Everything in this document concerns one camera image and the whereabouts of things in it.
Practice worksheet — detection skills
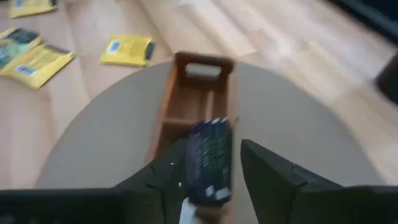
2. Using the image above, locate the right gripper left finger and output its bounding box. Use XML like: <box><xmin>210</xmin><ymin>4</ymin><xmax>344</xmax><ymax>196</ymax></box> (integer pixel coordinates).
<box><xmin>0</xmin><ymin>138</ymin><xmax>189</xmax><ymax>224</ymax></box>

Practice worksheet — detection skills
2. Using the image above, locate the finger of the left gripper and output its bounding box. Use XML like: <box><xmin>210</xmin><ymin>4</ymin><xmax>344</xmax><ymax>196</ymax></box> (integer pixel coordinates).
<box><xmin>374</xmin><ymin>57</ymin><xmax>398</xmax><ymax>105</ymax></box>

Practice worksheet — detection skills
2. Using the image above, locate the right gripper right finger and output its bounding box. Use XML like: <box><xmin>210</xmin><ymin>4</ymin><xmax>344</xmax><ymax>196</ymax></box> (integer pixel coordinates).
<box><xmin>241</xmin><ymin>139</ymin><xmax>398</xmax><ymax>224</ymax></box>

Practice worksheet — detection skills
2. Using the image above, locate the wooden tea box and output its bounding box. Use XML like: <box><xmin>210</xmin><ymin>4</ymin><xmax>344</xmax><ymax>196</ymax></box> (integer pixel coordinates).
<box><xmin>144</xmin><ymin>51</ymin><xmax>240</xmax><ymax>224</ymax></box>

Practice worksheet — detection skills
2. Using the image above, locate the yellow green tea packet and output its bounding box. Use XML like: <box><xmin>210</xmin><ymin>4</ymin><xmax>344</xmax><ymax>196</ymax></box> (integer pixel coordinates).
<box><xmin>0</xmin><ymin>26</ymin><xmax>42</xmax><ymax>70</ymax></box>

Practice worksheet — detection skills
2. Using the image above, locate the grey round placemat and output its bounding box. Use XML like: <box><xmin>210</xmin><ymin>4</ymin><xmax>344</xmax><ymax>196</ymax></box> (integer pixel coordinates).
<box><xmin>34</xmin><ymin>60</ymin><xmax>386</xmax><ymax>224</ymax></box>

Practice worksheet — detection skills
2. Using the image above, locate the black table frame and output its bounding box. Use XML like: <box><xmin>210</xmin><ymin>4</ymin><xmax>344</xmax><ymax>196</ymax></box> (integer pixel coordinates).
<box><xmin>325</xmin><ymin>0</ymin><xmax>398</xmax><ymax>46</ymax></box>

